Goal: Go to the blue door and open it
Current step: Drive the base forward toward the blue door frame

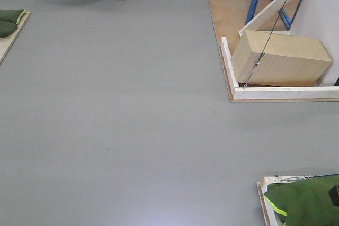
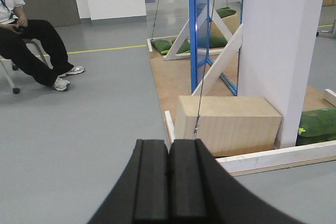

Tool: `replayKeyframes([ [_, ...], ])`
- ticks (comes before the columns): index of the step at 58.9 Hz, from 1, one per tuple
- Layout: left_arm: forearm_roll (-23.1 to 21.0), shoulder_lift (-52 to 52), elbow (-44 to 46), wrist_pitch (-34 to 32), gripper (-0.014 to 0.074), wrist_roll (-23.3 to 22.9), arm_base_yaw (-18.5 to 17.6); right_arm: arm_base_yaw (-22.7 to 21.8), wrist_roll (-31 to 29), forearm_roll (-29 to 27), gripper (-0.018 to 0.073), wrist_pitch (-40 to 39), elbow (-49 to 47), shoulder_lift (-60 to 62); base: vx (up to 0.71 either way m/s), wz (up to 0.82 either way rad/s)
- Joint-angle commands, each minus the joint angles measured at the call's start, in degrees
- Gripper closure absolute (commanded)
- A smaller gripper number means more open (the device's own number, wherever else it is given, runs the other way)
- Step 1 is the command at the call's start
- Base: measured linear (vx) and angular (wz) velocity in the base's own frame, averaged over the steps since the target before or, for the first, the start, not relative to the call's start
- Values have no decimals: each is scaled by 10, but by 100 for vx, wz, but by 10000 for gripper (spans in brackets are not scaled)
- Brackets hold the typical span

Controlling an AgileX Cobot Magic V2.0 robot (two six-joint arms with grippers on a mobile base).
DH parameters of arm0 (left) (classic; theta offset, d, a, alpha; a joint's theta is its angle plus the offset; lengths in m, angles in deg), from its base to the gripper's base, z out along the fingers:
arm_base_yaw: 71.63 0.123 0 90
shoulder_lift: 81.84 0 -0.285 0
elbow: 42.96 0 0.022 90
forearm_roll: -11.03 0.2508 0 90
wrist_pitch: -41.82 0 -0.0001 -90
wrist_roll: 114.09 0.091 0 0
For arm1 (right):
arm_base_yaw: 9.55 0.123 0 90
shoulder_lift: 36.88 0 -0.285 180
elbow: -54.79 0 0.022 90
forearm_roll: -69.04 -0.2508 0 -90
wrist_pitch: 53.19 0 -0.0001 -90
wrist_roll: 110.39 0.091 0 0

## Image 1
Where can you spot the plywood base platform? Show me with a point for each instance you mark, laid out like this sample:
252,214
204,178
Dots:
227,17

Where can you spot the white diagonal brace beam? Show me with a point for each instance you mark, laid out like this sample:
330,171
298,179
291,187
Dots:
264,15

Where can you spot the white frame lower right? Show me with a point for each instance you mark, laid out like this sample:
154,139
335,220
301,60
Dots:
271,219

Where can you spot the white wooden border frame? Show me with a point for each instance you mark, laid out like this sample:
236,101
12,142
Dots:
271,94

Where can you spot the light wooden box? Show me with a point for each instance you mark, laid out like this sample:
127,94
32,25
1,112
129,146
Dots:
279,60

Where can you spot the green sandbag lower right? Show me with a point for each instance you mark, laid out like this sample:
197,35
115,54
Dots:
305,201

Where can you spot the green sandbag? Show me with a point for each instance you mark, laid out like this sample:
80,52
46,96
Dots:
305,201
7,28
12,16

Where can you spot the green sandbag upper left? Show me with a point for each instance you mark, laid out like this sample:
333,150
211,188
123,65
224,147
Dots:
12,16

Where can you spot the plywood board left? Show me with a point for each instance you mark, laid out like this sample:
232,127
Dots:
7,42

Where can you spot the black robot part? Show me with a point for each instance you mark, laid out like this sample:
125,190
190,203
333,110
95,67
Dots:
334,195

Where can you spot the green sandbag lower left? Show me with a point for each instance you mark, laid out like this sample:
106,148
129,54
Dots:
7,28

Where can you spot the white wall panel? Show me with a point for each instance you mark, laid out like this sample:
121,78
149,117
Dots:
319,19

